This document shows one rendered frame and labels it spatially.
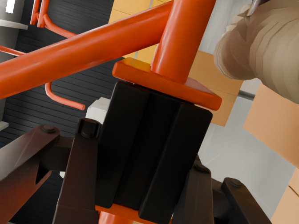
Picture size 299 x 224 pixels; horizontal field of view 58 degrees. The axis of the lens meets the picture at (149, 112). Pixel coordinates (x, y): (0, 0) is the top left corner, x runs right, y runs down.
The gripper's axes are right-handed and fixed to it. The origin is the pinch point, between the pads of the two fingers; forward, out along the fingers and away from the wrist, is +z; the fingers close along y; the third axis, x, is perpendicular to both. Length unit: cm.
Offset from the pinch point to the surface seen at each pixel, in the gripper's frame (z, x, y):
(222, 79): 146, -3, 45
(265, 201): 172, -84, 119
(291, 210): 70, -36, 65
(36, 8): 783, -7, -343
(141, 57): 723, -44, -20
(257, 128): 12.4, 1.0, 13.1
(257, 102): 15.1, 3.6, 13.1
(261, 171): 195, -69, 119
